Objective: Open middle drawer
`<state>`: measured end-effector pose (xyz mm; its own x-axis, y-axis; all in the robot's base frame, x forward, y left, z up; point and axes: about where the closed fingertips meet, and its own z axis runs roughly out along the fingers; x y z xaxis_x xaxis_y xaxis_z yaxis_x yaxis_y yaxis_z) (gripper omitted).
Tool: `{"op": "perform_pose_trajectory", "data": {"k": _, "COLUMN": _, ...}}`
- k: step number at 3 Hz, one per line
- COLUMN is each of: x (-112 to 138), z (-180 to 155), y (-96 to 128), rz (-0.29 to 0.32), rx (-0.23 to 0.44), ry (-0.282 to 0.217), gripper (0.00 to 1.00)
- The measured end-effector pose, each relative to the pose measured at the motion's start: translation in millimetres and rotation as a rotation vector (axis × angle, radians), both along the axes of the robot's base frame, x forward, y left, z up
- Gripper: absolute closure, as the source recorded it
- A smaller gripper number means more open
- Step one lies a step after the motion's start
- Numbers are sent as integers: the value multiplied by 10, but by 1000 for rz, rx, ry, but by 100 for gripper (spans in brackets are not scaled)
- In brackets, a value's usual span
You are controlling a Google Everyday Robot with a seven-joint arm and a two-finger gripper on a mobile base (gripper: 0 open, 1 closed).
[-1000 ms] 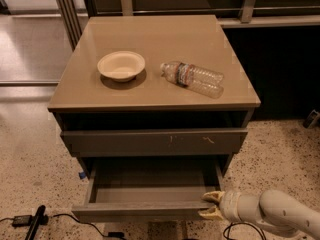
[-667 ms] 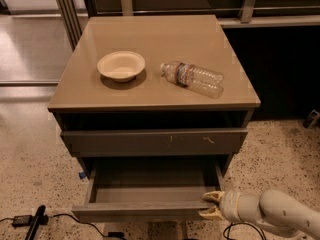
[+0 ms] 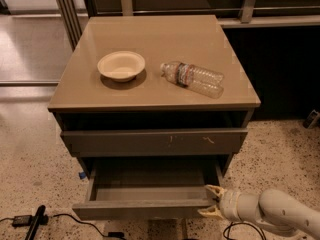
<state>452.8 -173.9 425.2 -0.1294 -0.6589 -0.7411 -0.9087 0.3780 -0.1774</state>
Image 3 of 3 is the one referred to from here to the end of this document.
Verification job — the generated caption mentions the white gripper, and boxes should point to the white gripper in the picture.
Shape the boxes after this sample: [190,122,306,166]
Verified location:
[198,185,241,222]

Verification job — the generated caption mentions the grey drawer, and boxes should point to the grey drawer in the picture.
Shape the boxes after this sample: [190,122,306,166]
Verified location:
[61,128,248,157]
[73,157,222,220]

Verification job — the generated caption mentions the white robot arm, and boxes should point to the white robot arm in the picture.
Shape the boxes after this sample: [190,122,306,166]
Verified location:
[198,185,320,240]

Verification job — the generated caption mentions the grey drawer cabinet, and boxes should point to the grey drawer cabinet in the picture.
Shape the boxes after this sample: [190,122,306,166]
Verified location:
[47,14,261,222]

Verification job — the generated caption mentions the grey top drawer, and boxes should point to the grey top drawer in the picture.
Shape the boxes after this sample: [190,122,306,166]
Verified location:
[61,128,248,157]

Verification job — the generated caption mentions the clear plastic water bottle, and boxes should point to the clear plastic water bottle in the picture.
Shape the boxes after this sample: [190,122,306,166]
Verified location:
[160,61,224,99]

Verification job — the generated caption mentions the white paper bowl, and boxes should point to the white paper bowl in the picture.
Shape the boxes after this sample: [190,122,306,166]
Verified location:
[97,51,145,82]

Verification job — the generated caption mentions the black power adapter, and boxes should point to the black power adapter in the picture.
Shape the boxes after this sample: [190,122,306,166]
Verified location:
[12,215,32,227]

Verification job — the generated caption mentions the coiled black cable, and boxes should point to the coiled black cable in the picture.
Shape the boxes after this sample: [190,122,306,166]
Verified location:
[222,221,267,240]

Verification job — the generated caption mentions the black floor cable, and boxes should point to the black floor cable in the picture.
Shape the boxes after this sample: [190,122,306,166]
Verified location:
[52,213,127,240]

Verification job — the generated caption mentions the dark object by wall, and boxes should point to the dark object by wall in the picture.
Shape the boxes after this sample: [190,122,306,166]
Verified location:
[303,110,320,129]

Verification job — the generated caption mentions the metal railing frame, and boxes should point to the metal railing frame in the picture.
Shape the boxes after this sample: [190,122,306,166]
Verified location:
[56,0,320,47]

